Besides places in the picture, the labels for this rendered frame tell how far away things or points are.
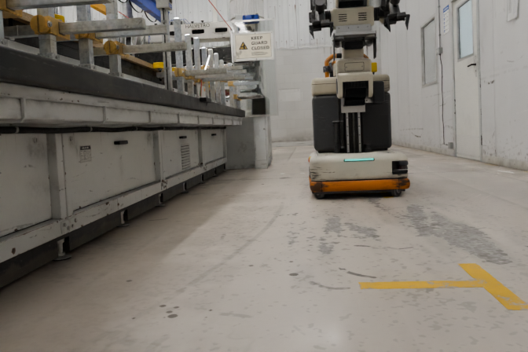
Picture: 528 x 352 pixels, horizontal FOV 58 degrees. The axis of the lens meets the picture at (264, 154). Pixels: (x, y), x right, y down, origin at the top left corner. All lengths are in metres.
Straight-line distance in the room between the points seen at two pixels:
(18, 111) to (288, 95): 10.80
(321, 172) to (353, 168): 0.20
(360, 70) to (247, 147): 2.91
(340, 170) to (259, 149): 2.71
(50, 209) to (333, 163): 1.75
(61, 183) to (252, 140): 4.03
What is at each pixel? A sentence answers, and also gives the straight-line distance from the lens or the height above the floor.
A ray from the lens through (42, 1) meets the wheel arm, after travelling 1.34.
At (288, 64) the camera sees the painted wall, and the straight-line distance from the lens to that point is 12.08.
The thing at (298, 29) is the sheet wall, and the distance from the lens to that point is 12.22.
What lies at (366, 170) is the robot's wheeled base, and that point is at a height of 0.18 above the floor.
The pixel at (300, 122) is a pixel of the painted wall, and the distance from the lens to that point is 11.97.
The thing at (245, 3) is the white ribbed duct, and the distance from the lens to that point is 10.04.
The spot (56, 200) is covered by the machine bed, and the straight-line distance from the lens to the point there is 2.00.
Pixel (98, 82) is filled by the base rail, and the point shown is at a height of 0.66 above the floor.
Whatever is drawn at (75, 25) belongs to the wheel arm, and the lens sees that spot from 1.57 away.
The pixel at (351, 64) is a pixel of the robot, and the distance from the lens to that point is 3.17.
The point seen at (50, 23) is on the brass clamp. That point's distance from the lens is 1.54.
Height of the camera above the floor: 0.47
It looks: 3 degrees down
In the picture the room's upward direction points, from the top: 3 degrees counter-clockwise
